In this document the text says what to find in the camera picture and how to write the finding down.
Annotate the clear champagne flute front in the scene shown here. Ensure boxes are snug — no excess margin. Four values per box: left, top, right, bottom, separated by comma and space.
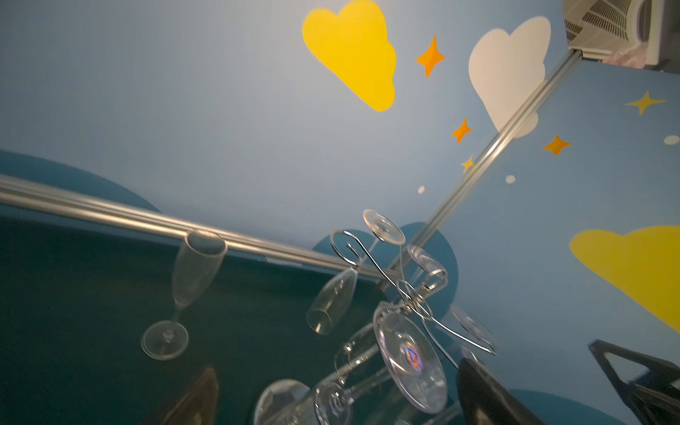
333, 323, 384, 384

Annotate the aluminium frame right post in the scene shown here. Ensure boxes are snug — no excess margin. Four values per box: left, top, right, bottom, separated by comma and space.
379, 49, 584, 290

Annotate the aluminium frame back rail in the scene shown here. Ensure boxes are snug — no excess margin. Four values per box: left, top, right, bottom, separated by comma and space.
0, 174, 400, 280

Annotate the chrome wire wine glass rack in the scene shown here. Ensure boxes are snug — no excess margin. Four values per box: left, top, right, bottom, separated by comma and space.
329, 230, 498, 368

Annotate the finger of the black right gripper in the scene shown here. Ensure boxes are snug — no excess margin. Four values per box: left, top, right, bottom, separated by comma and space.
589, 340, 679, 424

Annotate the white air conditioner unit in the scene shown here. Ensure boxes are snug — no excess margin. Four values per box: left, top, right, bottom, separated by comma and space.
562, 0, 679, 66

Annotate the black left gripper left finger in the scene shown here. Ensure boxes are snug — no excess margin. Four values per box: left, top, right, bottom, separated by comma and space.
153, 366, 219, 424

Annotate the clear champagne flute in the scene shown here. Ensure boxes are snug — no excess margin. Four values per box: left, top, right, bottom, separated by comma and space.
141, 229, 228, 361
333, 323, 384, 384
314, 302, 448, 424
450, 305, 499, 355
306, 209, 406, 336
407, 244, 448, 290

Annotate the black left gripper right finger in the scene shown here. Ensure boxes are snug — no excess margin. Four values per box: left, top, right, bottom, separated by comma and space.
457, 358, 545, 425

